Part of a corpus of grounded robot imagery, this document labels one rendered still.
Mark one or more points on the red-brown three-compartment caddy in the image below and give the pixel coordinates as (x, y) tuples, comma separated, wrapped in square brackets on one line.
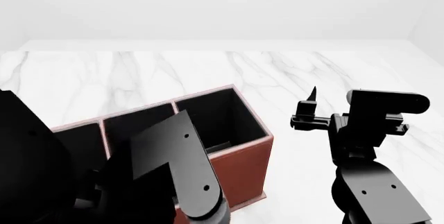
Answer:
[(243, 172)]

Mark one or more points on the black right gripper camera box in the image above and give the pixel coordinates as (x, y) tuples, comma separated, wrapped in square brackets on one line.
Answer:
[(385, 101)]

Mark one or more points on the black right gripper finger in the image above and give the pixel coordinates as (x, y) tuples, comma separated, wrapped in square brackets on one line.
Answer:
[(308, 108)]

